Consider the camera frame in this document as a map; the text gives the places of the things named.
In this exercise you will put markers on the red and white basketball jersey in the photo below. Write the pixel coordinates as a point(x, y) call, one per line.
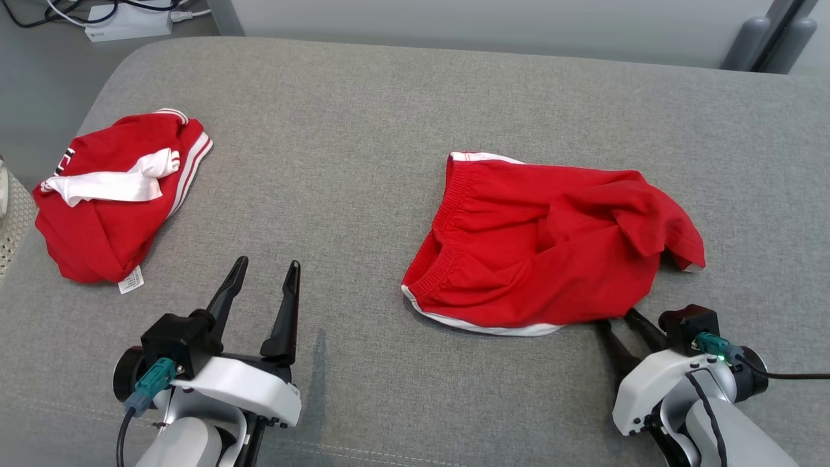
point(97, 240)

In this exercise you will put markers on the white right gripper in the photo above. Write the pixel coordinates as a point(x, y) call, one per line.
point(655, 389)

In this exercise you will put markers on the grey partition joint post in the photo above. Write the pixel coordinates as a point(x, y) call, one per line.
point(788, 32)

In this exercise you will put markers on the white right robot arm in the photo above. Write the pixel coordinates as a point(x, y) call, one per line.
point(739, 434)

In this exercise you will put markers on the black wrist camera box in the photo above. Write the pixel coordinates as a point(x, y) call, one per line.
point(687, 324)
point(175, 340)

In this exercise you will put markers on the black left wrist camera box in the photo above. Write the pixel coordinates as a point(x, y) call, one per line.
point(175, 340)

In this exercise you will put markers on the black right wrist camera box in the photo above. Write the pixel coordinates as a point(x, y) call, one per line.
point(687, 324)

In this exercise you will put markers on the woven beige basket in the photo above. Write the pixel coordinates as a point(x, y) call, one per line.
point(16, 240)

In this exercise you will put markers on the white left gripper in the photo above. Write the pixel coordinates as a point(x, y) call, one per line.
point(246, 389)

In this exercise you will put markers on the white round object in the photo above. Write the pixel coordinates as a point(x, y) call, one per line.
point(2, 188)

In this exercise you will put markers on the grey rounded partition foot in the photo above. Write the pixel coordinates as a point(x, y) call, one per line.
point(746, 45)
point(801, 48)

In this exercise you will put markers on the white power strip box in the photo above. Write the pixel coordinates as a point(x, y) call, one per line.
point(130, 23)

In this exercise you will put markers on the red shorts with white trim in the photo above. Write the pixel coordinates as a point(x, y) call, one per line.
point(532, 259)

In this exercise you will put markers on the grey partition edge post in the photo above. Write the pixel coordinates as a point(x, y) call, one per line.
point(227, 16)

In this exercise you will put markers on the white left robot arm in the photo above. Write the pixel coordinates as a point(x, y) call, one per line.
point(181, 447)

